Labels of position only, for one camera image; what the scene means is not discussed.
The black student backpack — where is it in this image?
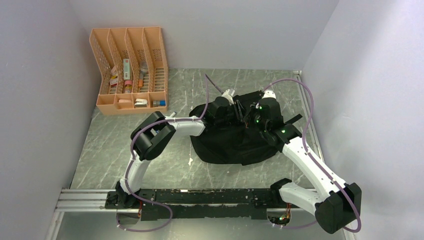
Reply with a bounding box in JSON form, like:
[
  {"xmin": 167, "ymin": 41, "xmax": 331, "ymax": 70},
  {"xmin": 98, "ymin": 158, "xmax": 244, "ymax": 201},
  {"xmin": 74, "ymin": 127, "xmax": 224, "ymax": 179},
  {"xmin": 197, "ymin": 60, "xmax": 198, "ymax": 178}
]
[{"xmin": 190, "ymin": 90, "xmax": 279, "ymax": 166}]

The aluminium side rail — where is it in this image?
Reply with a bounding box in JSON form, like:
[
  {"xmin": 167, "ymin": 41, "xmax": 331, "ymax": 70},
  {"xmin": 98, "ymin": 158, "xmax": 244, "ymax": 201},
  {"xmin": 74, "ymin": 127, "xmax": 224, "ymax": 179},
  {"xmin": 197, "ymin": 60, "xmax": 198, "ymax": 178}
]
[{"xmin": 292, "ymin": 70, "xmax": 325, "ymax": 162}]

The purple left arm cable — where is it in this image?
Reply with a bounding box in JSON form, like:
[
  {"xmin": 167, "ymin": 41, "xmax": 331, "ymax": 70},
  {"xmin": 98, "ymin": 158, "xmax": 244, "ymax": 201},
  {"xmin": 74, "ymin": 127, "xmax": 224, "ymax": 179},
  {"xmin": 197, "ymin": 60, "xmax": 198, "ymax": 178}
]
[{"xmin": 115, "ymin": 73, "xmax": 228, "ymax": 233}]

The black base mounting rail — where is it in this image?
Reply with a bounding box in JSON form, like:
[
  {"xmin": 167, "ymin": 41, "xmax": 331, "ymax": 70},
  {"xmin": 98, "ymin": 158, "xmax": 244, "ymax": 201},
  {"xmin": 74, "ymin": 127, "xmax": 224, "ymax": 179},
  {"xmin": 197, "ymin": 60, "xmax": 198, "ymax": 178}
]
[{"xmin": 104, "ymin": 188, "xmax": 288, "ymax": 221}]

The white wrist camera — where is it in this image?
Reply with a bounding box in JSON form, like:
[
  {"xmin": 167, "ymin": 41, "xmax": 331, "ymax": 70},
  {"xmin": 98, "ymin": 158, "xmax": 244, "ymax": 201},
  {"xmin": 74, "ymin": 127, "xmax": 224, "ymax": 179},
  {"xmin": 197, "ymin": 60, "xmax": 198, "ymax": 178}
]
[
  {"xmin": 262, "ymin": 90, "xmax": 276, "ymax": 99},
  {"xmin": 221, "ymin": 88, "xmax": 235, "ymax": 105}
]

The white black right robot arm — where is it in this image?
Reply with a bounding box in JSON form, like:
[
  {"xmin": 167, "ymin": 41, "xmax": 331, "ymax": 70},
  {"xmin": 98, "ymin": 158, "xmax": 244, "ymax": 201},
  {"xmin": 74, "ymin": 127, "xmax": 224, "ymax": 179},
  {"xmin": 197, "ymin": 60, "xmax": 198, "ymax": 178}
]
[{"xmin": 250, "ymin": 97, "xmax": 362, "ymax": 234}]

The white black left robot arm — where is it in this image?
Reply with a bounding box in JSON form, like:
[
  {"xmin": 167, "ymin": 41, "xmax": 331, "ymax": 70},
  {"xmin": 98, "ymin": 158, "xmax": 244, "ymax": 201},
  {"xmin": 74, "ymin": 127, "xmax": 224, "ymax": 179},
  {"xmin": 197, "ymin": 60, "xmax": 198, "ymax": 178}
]
[{"xmin": 115, "ymin": 96, "xmax": 246, "ymax": 208}]

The orange marker in organizer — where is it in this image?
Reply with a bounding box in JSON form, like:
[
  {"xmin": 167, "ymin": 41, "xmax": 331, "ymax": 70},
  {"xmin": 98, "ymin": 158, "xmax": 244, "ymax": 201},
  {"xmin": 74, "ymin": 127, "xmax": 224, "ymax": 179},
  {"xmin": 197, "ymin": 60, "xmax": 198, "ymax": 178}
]
[{"xmin": 137, "ymin": 71, "xmax": 144, "ymax": 88}]

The tall white pink box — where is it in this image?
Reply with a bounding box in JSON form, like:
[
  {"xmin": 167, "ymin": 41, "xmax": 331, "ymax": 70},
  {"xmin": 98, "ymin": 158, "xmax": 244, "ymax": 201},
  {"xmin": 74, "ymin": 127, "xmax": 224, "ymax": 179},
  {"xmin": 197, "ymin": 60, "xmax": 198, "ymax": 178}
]
[{"xmin": 122, "ymin": 58, "xmax": 131, "ymax": 80}]

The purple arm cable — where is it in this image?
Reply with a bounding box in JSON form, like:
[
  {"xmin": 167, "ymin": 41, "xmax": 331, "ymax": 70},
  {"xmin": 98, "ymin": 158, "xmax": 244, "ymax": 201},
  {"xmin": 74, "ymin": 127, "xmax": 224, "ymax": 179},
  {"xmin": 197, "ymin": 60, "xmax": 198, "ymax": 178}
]
[
  {"xmin": 263, "ymin": 78, "xmax": 362, "ymax": 233},
  {"xmin": 115, "ymin": 73, "xmax": 228, "ymax": 233}
]

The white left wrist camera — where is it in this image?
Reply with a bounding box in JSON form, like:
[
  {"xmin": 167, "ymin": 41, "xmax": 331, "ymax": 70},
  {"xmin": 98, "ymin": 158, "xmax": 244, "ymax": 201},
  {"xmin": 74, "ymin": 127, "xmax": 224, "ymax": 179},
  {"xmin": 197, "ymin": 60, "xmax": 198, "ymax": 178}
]
[{"xmin": 221, "ymin": 88, "xmax": 235, "ymax": 105}]

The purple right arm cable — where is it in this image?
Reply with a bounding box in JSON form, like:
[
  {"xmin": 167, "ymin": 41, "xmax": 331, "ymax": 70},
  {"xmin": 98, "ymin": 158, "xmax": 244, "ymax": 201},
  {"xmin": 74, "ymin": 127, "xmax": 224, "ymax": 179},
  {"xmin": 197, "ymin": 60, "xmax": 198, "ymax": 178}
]
[{"xmin": 263, "ymin": 78, "xmax": 362, "ymax": 233}]

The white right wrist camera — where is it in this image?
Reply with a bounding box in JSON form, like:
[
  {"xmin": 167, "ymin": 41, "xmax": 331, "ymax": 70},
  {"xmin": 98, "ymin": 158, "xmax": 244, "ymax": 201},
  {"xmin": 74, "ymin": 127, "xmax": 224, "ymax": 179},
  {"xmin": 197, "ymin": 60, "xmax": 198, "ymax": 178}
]
[{"xmin": 262, "ymin": 90, "xmax": 276, "ymax": 99}]

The white stapler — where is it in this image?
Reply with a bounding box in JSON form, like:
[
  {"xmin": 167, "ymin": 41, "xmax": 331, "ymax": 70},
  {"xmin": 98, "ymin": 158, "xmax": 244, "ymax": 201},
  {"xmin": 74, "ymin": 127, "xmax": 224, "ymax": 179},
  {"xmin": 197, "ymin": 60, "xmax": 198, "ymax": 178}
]
[{"xmin": 134, "ymin": 98, "xmax": 149, "ymax": 108}]

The pink eraser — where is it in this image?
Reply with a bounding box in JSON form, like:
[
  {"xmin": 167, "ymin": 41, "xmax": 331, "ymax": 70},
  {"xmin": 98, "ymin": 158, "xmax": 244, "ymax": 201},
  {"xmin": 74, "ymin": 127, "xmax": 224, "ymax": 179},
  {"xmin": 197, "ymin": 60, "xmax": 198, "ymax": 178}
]
[{"xmin": 118, "ymin": 99, "xmax": 132, "ymax": 104}]

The peach plastic desk organizer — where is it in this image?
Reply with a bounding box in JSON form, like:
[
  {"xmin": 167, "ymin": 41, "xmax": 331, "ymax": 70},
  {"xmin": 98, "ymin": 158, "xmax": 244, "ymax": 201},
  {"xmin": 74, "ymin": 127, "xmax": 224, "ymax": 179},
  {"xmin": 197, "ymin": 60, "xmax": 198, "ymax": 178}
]
[{"xmin": 89, "ymin": 26, "xmax": 169, "ymax": 115}]

